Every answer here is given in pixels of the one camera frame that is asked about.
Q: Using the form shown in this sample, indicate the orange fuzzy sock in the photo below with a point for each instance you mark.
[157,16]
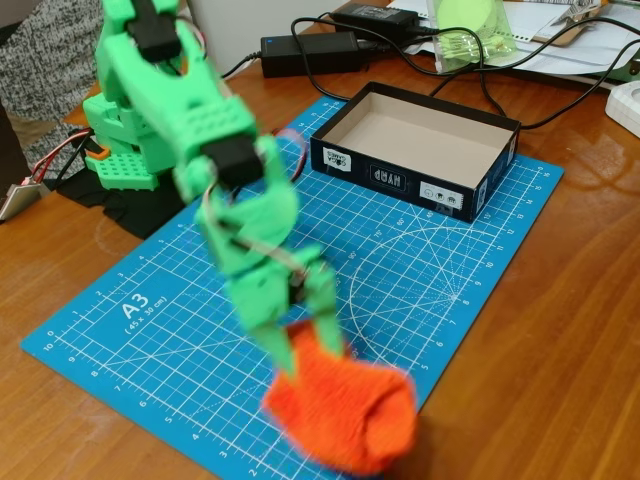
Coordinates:
[350,415]

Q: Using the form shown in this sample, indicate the green 3D-printed robot arm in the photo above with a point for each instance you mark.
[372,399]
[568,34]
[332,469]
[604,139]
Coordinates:
[165,100]

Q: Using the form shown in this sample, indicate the green circuit board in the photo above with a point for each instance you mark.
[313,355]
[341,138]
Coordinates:
[631,67]

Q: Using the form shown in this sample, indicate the blue A3 cutting mat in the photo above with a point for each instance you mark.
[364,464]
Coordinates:
[400,280]

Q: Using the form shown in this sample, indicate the dark blue cardboard box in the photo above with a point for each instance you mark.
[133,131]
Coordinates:
[415,145]

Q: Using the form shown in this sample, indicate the orange plastic clip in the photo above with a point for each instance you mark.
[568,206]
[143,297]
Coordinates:
[97,152]

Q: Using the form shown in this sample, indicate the large black power adapter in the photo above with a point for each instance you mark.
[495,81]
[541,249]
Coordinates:
[310,52]

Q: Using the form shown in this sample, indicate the silver circuit board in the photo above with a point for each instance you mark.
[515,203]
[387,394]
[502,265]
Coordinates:
[17,200]

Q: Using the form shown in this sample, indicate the slim black power adapter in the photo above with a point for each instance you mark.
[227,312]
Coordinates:
[375,14]

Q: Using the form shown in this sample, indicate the grey speckled fabric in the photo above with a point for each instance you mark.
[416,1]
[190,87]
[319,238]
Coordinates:
[30,70]

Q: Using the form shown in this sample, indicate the green transparent plastic bag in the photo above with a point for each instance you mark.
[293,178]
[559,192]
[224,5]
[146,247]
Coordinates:
[470,30]

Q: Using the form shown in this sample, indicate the white paper sheets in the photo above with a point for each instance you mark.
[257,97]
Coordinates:
[555,55]

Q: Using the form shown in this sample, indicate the brown clipboard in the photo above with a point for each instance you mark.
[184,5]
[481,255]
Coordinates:
[560,32]

